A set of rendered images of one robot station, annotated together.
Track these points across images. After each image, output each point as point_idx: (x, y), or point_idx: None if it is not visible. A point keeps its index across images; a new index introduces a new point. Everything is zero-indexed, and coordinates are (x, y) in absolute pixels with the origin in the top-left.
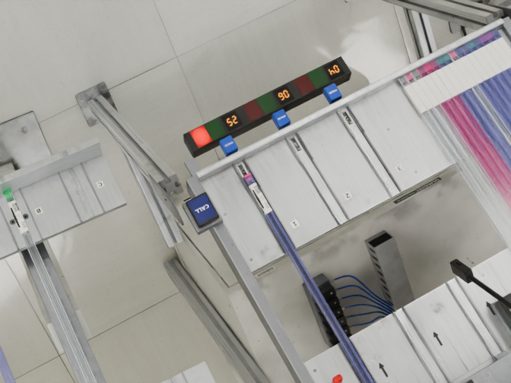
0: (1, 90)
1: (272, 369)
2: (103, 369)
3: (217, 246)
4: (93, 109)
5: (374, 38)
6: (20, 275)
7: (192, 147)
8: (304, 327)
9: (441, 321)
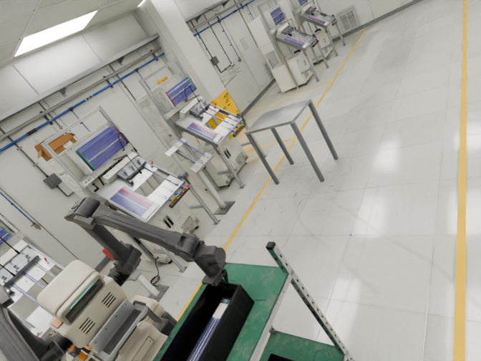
0: (231, 211)
1: None
2: (196, 210)
3: (182, 204)
4: (215, 216)
5: (174, 268)
6: (215, 205)
7: (187, 185)
8: None
9: (140, 179)
